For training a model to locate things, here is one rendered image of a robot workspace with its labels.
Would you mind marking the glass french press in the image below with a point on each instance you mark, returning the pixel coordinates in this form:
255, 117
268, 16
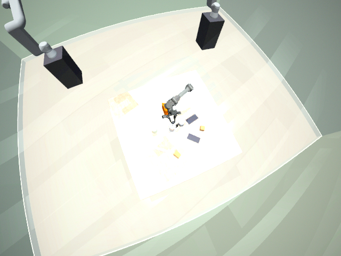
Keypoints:
172, 127

